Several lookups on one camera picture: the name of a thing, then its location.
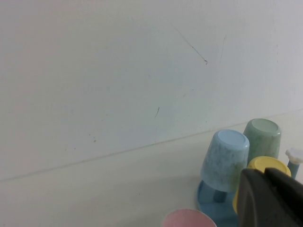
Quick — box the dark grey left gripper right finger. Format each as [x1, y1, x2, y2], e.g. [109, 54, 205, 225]
[264, 167, 303, 200]

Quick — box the blue round cup stand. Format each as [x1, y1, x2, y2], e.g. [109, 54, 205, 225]
[196, 148, 303, 227]

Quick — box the light blue plastic cup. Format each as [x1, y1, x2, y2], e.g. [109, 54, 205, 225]
[200, 129, 250, 192]

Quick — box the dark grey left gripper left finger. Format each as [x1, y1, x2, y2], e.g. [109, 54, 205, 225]
[236, 168, 303, 227]

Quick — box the yellow plastic cup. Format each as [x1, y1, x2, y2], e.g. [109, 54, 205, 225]
[232, 156, 292, 214]

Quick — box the light green plastic cup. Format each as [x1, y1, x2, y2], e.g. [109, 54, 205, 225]
[243, 118, 283, 164]

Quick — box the pink plastic cup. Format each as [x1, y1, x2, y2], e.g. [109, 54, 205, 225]
[162, 208, 216, 227]

